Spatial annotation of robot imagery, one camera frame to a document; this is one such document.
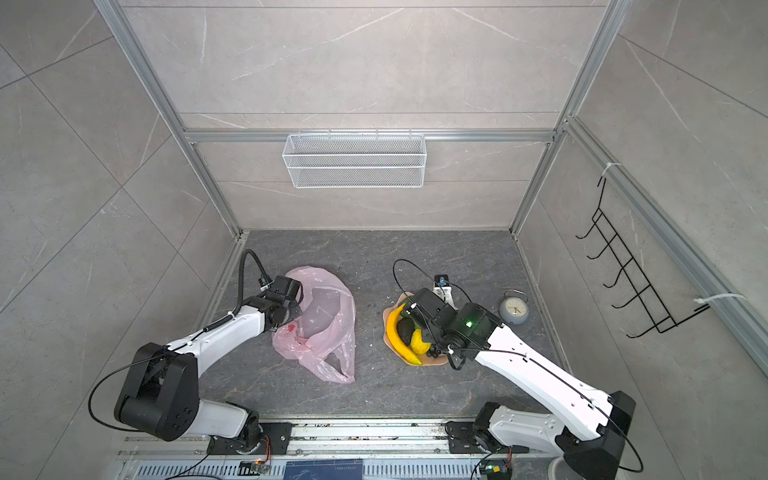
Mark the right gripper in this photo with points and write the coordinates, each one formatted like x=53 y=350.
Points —
x=460 y=312

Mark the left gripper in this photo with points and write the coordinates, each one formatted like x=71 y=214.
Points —
x=297 y=309

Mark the pink wavy plate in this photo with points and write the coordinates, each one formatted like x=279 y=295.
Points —
x=426 y=360

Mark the yellow fake lemon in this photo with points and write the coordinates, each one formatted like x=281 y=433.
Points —
x=417 y=343

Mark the pink plastic bag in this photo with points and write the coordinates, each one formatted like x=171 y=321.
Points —
x=322 y=337

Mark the dark fake avocado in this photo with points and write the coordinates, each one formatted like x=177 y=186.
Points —
x=405 y=329

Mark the yellow fake banana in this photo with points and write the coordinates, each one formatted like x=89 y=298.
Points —
x=391 y=338

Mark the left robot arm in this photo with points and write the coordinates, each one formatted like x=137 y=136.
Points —
x=160 y=395

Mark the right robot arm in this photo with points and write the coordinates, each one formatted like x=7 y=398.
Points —
x=583 y=426

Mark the dark green fake fruit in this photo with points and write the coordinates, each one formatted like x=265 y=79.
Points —
x=409 y=310

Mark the small grey alarm clock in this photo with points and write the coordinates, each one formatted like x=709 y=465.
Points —
x=514 y=308

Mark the roll of tape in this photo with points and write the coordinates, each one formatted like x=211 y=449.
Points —
x=555 y=470

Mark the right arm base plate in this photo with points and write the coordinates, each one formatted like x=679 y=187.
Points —
x=467 y=438

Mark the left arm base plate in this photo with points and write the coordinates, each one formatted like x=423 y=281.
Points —
x=270 y=438

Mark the white wire mesh basket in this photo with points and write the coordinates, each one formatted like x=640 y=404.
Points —
x=336 y=160

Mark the black wire hook rack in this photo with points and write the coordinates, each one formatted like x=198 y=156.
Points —
x=631 y=272

